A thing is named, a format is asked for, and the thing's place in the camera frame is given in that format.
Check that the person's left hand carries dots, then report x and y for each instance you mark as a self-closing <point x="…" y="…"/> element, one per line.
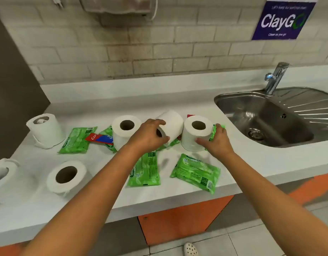
<point x="146" y="137"/>

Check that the person's right hand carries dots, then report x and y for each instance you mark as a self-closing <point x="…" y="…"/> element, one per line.
<point x="220" y="145"/>

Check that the group of green wipe packets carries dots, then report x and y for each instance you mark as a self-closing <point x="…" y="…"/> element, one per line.
<point x="196" y="173"/>
<point x="108" y="129"/>
<point x="145" y="170"/>

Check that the group of white toilet rolls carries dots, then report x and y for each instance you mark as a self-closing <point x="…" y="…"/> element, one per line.
<point x="78" y="181"/>
<point x="6" y="185"/>

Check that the person's left forearm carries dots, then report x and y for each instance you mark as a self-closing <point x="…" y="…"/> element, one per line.
<point x="86" y="210"/>

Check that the person's right forearm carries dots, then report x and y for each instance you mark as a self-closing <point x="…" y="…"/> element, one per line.
<point x="273" y="210"/>

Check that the white countertop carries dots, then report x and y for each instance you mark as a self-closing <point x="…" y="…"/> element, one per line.
<point x="153" y="103"/>

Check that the metal sink drain strainer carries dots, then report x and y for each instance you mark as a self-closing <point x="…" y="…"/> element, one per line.
<point x="256" y="134"/>

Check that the stainless steel sink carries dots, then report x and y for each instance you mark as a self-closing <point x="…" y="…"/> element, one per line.
<point x="273" y="125"/>

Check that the orange and grey cabinet front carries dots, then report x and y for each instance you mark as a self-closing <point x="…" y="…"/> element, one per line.
<point x="180" y="218"/>

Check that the chrome faucet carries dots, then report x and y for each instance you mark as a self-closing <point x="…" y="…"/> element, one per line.
<point x="276" y="77"/>

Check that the white clog shoe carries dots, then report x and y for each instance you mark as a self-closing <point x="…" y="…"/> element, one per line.
<point x="190" y="249"/>

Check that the metal paper towel dispenser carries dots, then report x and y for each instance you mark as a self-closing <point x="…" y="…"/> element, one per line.
<point x="118" y="5"/>

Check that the brown cabinet panel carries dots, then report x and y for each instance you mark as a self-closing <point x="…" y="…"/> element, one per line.
<point x="14" y="90"/>

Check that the blue wall sign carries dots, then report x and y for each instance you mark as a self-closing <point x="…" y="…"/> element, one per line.
<point x="284" y="23"/>

